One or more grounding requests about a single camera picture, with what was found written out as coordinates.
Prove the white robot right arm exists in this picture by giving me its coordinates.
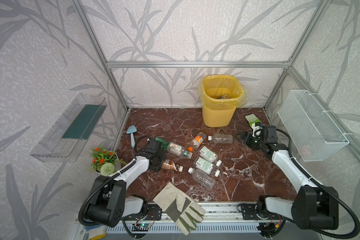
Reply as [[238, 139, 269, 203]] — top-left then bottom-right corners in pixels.
[[236, 123, 360, 240]]

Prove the light blue garden trowel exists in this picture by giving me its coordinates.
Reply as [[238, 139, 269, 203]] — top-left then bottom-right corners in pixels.
[[126, 125, 137, 148]]

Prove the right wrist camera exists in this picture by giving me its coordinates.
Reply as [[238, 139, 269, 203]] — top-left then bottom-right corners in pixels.
[[253, 125, 262, 138]]

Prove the yellow bin liner bag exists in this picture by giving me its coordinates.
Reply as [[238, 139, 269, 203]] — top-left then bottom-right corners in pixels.
[[199, 75, 248, 111]]

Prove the artificial flower plant pot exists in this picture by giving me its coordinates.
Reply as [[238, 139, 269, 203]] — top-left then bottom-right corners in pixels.
[[91, 146, 127, 177]]

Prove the clear ribbed bottle front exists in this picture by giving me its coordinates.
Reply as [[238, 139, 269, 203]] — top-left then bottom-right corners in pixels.
[[188, 168, 216, 191]]

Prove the green plastic bottle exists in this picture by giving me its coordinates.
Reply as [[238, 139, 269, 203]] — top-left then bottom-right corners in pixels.
[[155, 138, 169, 151]]

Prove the brown coffee bottle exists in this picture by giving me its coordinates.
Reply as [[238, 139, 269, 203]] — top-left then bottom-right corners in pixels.
[[162, 160, 183, 172]]

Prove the aluminium front rail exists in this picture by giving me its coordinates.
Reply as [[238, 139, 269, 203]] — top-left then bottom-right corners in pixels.
[[74, 201, 322, 225]]

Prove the white wire mesh basket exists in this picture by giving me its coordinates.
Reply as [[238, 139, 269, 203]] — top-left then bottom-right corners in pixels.
[[278, 90, 350, 162]]

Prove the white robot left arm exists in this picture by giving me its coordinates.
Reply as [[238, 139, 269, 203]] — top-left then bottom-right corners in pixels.
[[78, 139, 167, 227]]

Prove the clear bottle white cap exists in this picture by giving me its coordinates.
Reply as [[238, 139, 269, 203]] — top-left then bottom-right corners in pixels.
[[208, 134, 234, 144]]

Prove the clear bottle bird label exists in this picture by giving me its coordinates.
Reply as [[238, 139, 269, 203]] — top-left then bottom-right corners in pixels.
[[167, 142, 193, 159]]

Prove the blue dotted knit glove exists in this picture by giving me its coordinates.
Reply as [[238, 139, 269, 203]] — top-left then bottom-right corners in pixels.
[[87, 225, 106, 240]]

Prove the green black rubber glove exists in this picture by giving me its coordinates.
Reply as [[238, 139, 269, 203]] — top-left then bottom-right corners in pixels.
[[245, 114, 261, 129]]

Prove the blue label bottle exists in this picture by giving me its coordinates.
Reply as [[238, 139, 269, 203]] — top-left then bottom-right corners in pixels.
[[218, 94, 231, 100]]

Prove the clear acrylic wall shelf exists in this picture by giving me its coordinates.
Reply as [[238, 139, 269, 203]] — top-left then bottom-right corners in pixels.
[[30, 94, 108, 163]]

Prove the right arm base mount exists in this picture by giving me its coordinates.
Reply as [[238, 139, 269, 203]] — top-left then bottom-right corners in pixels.
[[237, 202, 283, 222]]

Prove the beige leather work glove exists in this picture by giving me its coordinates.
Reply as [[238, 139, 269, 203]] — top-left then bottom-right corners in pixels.
[[153, 183, 206, 235]]

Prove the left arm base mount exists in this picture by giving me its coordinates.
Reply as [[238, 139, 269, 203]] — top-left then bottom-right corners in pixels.
[[126, 204, 163, 221]]

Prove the yellow ribbed plastic bin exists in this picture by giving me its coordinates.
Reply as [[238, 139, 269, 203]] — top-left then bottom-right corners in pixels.
[[201, 74, 244, 128]]

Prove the orange label bottle upper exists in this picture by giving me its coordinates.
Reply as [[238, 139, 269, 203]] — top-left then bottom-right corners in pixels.
[[188, 132, 207, 152]]

